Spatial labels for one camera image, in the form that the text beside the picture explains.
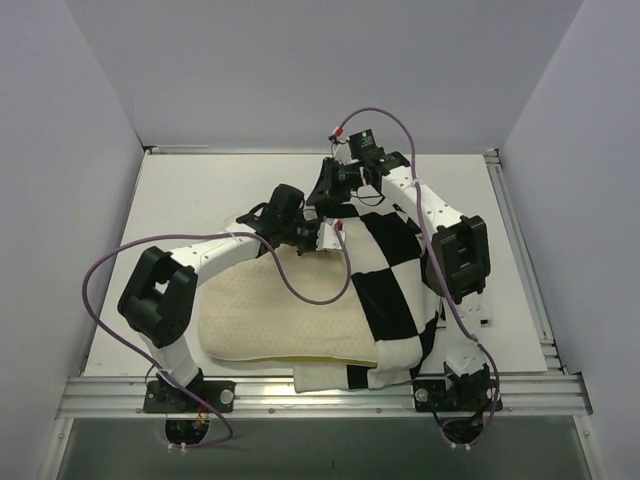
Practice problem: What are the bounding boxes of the black white checkered pillowcase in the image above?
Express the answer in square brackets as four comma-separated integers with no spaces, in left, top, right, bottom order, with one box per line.
[293,200,443,393]

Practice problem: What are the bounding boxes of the cream quilted pillow yellow edge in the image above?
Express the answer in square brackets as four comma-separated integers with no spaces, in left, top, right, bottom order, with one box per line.
[197,245,378,366]

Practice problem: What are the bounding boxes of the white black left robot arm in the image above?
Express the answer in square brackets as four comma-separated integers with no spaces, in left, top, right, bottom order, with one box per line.
[117,184,321,411]

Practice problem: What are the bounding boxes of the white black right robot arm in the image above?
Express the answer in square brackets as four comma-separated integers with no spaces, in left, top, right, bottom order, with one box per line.
[309,147,491,409]

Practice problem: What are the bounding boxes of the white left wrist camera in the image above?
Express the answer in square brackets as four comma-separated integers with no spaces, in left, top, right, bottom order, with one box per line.
[316,219,345,251]

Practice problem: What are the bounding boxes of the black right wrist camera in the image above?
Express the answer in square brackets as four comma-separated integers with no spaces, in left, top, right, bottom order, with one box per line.
[348,129,385,161]

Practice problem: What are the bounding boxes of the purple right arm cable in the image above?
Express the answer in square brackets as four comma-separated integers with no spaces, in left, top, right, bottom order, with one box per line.
[327,107,504,446]

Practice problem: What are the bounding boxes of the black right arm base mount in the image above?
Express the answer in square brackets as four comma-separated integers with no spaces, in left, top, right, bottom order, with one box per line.
[411,378,496,414]

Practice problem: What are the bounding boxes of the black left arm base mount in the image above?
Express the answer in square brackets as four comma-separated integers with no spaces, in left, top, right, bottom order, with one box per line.
[142,379,236,414]

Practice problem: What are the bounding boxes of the aluminium right side rail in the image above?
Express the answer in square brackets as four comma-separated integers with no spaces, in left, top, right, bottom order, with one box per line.
[484,149,568,375]

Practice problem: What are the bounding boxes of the aluminium front frame rail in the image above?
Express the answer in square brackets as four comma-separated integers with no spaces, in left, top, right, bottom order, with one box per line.
[57,374,592,420]

